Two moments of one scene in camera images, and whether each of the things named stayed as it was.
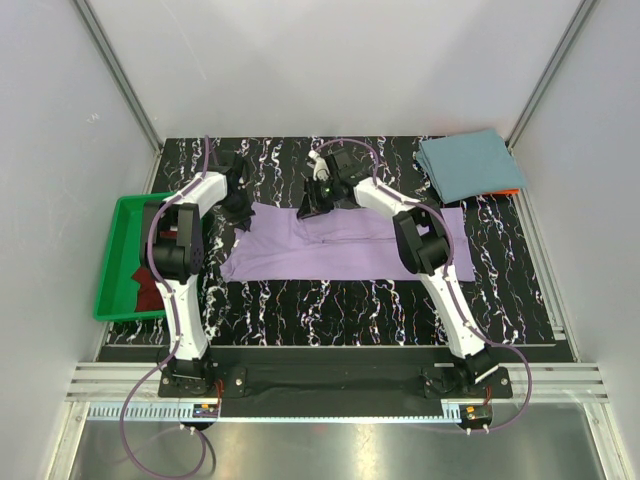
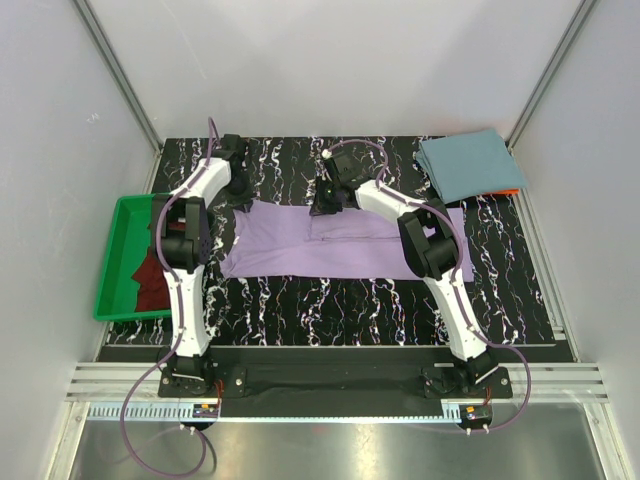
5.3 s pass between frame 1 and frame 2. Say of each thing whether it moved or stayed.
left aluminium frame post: stayed
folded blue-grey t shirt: stayed
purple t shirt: stayed
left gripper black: moved
